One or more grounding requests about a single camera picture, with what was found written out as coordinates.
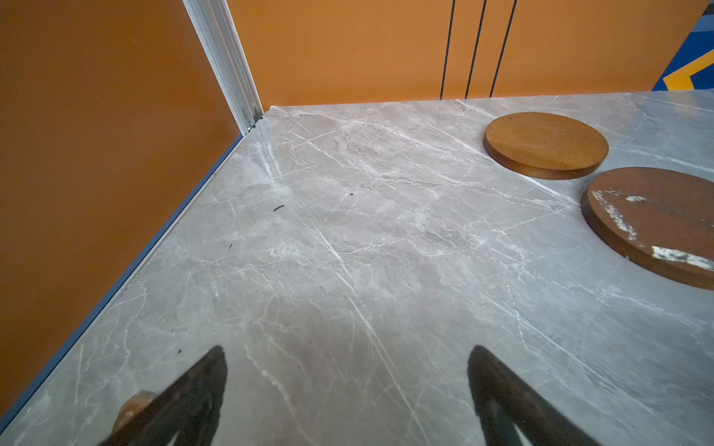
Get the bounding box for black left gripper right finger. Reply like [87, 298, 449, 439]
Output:
[467, 346, 598, 445]

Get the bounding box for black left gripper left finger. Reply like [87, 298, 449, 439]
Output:
[102, 346, 228, 445]

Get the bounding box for dark brown glossy coaster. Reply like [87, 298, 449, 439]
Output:
[580, 167, 713, 290]

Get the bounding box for light brown wooden coaster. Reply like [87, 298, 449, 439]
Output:
[483, 111, 609, 180]

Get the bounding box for aluminium corner post left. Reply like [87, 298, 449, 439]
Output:
[183, 0, 264, 137]

